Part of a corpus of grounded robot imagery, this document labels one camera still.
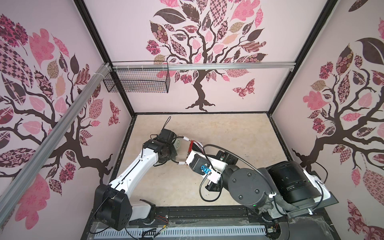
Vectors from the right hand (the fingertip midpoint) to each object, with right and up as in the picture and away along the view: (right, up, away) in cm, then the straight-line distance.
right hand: (202, 151), depth 42 cm
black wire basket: (-37, +40, +65) cm, 85 cm away
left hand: (-15, -10, +40) cm, 44 cm away
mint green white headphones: (-14, -4, +53) cm, 55 cm away
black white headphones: (-3, -3, +39) cm, 39 cm away
